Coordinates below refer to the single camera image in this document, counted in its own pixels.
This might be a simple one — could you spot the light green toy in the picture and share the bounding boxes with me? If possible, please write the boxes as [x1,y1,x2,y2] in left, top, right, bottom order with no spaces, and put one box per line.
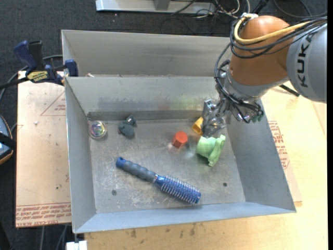
[195,134,226,167]

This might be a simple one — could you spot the yellow block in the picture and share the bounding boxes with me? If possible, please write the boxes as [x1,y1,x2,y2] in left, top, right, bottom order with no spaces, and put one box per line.
[191,116,205,136]

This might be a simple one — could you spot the clear iridescent ball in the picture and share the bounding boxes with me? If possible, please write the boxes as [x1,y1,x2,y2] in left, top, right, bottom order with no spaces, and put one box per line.
[87,119,108,140]

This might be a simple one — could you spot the blue hairbrush with grey handle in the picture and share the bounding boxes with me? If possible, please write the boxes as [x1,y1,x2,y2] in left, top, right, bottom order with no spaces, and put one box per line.
[115,156,202,205]

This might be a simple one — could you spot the grey metal bin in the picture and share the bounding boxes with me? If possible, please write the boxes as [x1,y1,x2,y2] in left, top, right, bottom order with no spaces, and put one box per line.
[61,29,297,234]

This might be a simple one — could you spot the brown cardboard board, red print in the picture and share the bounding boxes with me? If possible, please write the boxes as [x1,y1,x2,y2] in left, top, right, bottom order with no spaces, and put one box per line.
[15,70,304,229]

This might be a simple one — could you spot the dark grey toy animal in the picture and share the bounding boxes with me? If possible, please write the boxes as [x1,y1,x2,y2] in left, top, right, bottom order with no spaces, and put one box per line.
[117,115,138,140]

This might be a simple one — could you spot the red hexagonal block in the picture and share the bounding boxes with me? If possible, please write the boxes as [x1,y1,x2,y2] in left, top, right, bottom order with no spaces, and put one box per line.
[171,131,189,149]

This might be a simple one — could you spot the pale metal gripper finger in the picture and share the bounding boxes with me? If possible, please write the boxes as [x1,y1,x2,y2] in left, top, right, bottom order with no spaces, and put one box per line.
[209,123,226,133]
[202,125,217,138]

